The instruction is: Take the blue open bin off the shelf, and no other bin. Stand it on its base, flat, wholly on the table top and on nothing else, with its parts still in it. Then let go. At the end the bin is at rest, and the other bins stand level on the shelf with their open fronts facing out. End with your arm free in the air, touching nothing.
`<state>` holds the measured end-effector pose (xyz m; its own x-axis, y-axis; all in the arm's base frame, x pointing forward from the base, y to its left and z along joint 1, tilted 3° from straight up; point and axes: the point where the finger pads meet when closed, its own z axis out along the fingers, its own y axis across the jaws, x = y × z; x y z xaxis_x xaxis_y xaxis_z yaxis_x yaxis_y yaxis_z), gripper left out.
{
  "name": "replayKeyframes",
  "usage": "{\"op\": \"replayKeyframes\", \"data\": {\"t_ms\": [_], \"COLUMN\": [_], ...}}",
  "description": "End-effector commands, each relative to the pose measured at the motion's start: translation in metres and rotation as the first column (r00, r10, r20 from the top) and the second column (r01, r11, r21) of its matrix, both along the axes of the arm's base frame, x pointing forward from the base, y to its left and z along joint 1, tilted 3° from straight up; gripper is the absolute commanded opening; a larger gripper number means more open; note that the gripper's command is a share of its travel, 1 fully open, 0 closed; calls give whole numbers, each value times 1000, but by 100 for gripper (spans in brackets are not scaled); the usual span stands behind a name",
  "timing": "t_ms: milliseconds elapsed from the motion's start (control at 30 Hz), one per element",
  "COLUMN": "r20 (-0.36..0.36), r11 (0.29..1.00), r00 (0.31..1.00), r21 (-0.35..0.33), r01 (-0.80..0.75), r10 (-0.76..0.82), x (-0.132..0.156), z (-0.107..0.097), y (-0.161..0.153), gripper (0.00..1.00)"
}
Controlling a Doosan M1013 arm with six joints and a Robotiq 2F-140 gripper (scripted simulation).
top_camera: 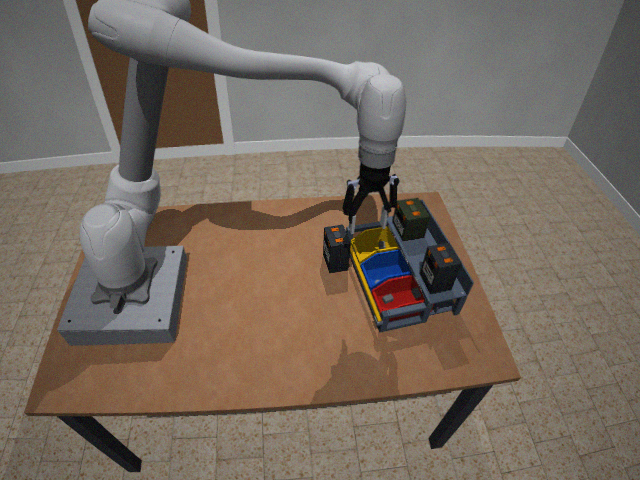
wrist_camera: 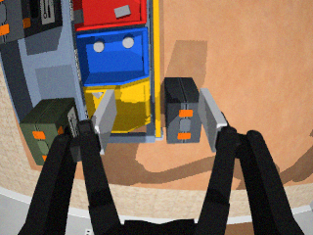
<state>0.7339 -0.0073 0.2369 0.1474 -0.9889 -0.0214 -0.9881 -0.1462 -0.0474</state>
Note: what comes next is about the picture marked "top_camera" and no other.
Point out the grey metal bin shelf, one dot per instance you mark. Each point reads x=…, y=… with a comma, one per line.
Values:
x=413, y=252

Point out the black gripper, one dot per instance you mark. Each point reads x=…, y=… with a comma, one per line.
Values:
x=365, y=188

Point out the yellow bar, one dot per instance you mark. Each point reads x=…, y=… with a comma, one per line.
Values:
x=365, y=285

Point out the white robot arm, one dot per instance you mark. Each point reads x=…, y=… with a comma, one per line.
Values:
x=113, y=239

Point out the yellow open bin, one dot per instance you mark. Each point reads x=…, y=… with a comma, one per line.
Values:
x=367, y=243

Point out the red open bin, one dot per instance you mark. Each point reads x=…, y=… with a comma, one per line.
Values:
x=400, y=288

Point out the blue bin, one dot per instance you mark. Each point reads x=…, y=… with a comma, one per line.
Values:
x=383, y=266

